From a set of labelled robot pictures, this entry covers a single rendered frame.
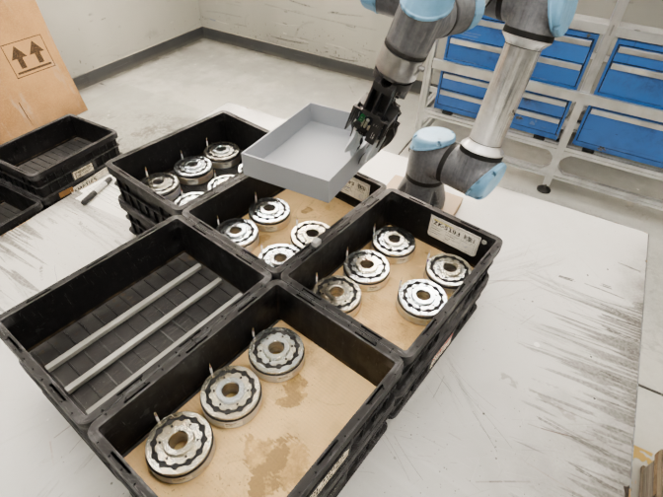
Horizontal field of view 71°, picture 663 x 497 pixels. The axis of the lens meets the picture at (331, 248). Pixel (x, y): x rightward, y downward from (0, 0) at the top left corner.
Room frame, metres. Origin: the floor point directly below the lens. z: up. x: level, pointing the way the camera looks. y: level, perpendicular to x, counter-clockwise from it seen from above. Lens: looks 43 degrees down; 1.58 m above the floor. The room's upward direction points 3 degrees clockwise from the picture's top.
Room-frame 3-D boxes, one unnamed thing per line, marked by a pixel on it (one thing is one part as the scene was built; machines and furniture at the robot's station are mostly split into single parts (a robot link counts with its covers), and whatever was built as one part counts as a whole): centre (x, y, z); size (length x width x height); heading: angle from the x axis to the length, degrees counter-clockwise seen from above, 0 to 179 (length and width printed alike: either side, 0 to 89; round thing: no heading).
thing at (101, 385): (0.54, 0.34, 0.87); 0.40 x 0.30 x 0.11; 143
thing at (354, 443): (0.36, 0.10, 0.87); 0.40 x 0.30 x 0.11; 143
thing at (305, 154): (0.87, 0.04, 1.07); 0.27 x 0.20 x 0.05; 153
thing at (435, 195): (1.16, -0.27, 0.78); 0.15 x 0.15 x 0.10
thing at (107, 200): (1.22, 0.63, 0.70); 0.33 x 0.23 x 0.01; 153
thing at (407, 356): (0.68, -0.14, 0.92); 0.40 x 0.30 x 0.02; 143
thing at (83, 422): (0.54, 0.34, 0.92); 0.40 x 0.30 x 0.02; 143
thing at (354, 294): (0.64, -0.02, 0.86); 0.10 x 0.10 x 0.01
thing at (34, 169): (1.61, 1.14, 0.37); 0.40 x 0.30 x 0.45; 153
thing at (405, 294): (0.64, -0.19, 0.86); 0.10 x 0.10 x 0.01
